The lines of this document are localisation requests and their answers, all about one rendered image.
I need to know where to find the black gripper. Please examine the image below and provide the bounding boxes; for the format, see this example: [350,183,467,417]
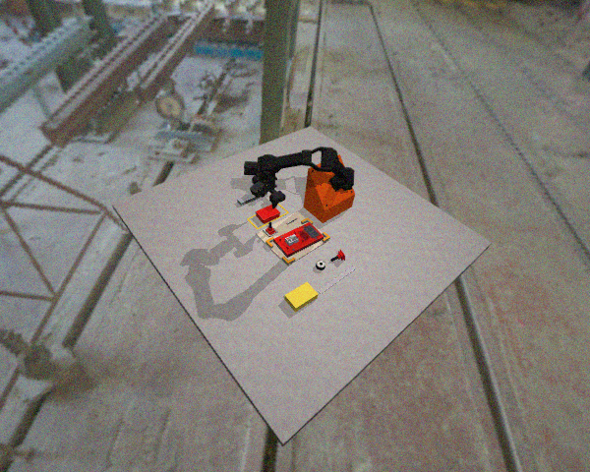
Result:
[252,176,285,208]

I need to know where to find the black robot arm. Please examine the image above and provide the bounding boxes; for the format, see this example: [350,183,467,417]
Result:
[244,147,354,198]

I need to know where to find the yellow flat block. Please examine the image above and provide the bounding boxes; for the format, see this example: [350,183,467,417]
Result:
[284,282,319,313]

